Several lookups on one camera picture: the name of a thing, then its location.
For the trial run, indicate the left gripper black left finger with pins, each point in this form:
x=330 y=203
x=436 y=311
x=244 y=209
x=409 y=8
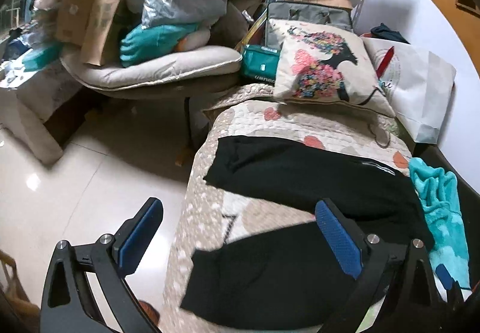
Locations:
x=68 y=303

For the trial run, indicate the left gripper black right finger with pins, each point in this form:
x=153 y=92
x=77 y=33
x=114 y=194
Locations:
x=412 y=302

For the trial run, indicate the black pants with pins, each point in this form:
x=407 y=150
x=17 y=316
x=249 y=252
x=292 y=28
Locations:
x=275 y=270

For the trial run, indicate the turquoise fleece blanket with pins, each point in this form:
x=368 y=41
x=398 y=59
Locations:
x=438 y=193

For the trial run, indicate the heart-patterned quilt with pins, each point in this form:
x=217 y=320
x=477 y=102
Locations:
x=249 y=112

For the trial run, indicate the beige lounge chair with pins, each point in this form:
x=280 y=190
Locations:
x=208 y=69

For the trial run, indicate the white paper shopping bag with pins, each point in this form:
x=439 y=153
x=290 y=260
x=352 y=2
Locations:
x=418 y=85

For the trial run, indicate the teal cloth on chair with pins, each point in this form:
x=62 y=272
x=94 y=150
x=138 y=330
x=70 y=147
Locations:
x=143 y=44

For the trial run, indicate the floral girl cushion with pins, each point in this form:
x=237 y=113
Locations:
x=324 y=64

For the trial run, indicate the teal pouch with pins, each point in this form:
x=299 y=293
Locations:
x=260 y=63

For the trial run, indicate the brown cardboard box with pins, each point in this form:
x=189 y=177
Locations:
x=93 y=26

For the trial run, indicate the grey fabric bag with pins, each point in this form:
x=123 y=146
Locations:
x=306 y=12

